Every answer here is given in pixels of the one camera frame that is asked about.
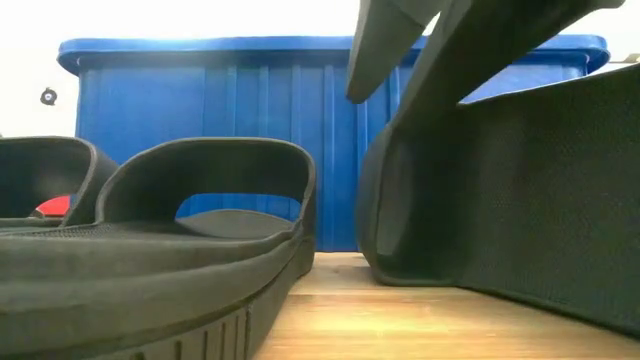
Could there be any blue plastic bin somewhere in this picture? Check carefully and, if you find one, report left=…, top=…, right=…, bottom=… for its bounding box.
left=56, top=33, right=612, bottom=253

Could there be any red object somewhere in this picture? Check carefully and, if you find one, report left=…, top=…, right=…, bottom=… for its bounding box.
left=35, top=194, right=72, bottom=219

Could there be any black rubber slide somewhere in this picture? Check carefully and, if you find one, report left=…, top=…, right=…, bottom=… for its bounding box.
left=0, top=136, right=318, bottom=360
left=0, top=135, right=120, bottom=230
left=355, top=63, right=640, bottom=339
left=346, top=0, right=627, bottom=137

